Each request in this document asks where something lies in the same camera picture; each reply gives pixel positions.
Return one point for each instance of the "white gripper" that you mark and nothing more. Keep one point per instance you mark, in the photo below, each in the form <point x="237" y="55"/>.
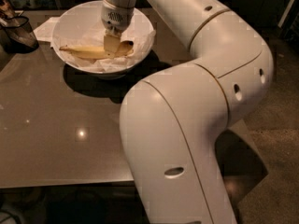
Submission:
<point x="116" y="19"/>

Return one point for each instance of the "yellow banana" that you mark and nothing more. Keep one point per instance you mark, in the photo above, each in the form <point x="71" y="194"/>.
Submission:
<point x="98" y="53"/>

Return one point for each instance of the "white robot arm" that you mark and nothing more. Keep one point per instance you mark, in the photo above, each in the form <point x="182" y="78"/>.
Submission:
<point x="170" y="120"/>

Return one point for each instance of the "white bowl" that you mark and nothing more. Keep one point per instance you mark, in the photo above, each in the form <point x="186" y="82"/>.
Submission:
<point x="78" y="22"/>

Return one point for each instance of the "white paper liner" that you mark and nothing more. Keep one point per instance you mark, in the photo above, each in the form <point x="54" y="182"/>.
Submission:
<point x="87" y="34"/>

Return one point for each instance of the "white paper sheet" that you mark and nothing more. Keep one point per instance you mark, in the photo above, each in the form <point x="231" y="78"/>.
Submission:
<point x="44" y="31"/>

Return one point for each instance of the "dark glass container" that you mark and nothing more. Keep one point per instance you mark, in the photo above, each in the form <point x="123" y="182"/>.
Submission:
<point x="21" y="37"/>

